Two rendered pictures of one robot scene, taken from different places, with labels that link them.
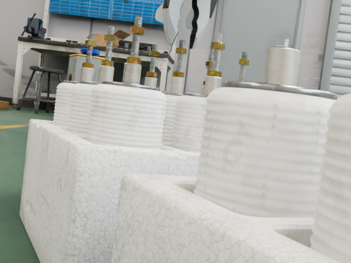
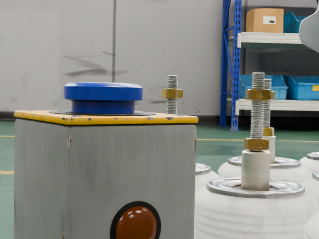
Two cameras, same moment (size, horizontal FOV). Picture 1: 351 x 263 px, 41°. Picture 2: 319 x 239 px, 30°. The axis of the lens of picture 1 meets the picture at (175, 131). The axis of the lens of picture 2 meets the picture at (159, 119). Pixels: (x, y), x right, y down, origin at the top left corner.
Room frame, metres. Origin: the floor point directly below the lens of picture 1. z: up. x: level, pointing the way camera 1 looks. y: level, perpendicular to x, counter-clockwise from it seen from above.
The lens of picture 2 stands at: (1.01, 0.50, 0.33)
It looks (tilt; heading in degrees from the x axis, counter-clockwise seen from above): 3 degrees down; 262
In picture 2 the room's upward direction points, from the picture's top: 1 degrees clockwise
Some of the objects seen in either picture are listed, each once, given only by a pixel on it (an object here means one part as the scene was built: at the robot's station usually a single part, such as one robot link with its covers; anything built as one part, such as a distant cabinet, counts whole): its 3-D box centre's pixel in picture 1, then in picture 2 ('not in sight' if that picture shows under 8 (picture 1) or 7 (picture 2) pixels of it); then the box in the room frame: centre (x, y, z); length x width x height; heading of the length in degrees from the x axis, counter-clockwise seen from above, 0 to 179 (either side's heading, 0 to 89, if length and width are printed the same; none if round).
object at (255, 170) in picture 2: (150, 86); (255, 172); (0.87, 0.06, 0.26); 0.02 x 0.02 x 0.03
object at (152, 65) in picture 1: (152, 64); (257, 121); (0.87, 0.06, 0.30); 0.01 x 0.01 x 0.08
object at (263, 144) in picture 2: (151, 74); (256, 143); (0.87, 0.06, 0.29); 0.02 x 0.02 x 0.01; 60
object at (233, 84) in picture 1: (278, 93); not in sight; (0.32, -0.07, 0.25); 0.08 x 0.08 x 0.01
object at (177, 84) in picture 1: (176, 87); not in sight; (0.76, 0.01, 0.26); 0.02 x 0.02 x 0.03
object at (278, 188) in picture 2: not in sight; (255, 188); (0.87, 0.06, 0.25); 0.08 x 0.08 x 0.01
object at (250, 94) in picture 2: (154, 54); (258, 94); (0.87, 0.06, 0.32); 0.02 x 0.02 x 0.01; 60
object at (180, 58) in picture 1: (179, 63); not in sight; (0.76, 0.01, 0.30); 0.01 x 0.01 x 0.08
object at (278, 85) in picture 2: not in sight; (258, 86); (-0.51, -4.39, 0.36); 0.50 x 0.38 x 0.21; 86
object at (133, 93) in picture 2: (90, 54); (103, 102); (0.99, 0.20, 0.32); 0.04 x 0.04 x 0.02
